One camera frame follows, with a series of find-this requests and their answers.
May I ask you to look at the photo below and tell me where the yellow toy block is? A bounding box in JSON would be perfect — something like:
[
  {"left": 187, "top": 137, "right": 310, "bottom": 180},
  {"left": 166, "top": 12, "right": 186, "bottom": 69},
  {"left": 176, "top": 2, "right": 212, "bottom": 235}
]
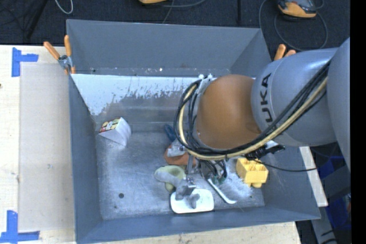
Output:
[{"left": 235, "top": 157, "right": 270, "bottom": 189}]

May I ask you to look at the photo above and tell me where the black cylinder on white bracket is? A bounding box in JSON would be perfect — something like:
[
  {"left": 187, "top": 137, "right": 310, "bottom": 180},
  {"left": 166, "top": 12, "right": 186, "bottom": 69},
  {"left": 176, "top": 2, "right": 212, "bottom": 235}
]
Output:
[{"left": 245, "top": 143, "right": 286, "bottom": 161}]

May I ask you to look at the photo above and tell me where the pale wood flat board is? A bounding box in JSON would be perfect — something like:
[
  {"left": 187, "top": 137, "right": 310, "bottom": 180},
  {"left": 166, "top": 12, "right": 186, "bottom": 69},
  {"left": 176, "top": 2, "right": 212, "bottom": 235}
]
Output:
[{"left": 17, "top": 61, "right": 77, "bottom": 234}]

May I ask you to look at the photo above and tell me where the white box with fruit print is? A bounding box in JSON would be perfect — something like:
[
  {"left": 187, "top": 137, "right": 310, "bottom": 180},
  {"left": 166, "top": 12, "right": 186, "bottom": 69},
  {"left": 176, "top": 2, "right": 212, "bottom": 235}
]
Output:
[{"left": 98, "top": 116, "right": 133, "bottom": 147}]

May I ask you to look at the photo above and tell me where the grey metal bin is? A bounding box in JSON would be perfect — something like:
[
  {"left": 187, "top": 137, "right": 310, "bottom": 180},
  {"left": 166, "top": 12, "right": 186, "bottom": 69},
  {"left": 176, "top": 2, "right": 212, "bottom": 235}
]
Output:
[{"left": 65, "top": 19, "right": 323, "bottom": 244}]

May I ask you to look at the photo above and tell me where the pale green soft toy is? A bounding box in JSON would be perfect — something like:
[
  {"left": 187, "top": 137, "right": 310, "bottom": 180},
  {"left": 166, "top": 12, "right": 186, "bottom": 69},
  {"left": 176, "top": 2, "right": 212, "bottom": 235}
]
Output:
[{"left": 154, "top": 165, "right": 187, "bottom": 193}]

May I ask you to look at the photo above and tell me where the white flat dish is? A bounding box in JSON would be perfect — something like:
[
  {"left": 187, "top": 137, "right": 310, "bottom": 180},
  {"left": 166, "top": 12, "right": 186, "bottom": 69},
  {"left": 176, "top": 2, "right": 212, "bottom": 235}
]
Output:
[{"left": 170, "top": 188, "right": 216, "bottom": 214}]

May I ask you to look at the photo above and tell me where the white plastic strip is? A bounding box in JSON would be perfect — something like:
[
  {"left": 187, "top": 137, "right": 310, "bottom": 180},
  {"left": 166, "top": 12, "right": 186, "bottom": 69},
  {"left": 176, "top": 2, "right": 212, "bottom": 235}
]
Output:
[{"left": 206, "top": 178, "right": 238, "bottom": 205}]

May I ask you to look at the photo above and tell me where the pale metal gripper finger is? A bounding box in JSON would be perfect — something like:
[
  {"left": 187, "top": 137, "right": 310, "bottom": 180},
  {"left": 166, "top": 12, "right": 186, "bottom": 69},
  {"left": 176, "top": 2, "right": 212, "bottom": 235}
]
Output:
[
  {"left": 187, "top": 193, "right": 201, "bottom": 210},
  {"left": 174, "top": 178, "right": 197, "bottom": 201}
]

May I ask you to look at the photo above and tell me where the orange rounded toy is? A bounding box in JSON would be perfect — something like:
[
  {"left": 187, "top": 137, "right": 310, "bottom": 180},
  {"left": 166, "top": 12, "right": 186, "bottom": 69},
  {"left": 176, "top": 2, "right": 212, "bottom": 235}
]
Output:
[{"left": 163, "top": 143, "right": 198, "bottom": 167}]

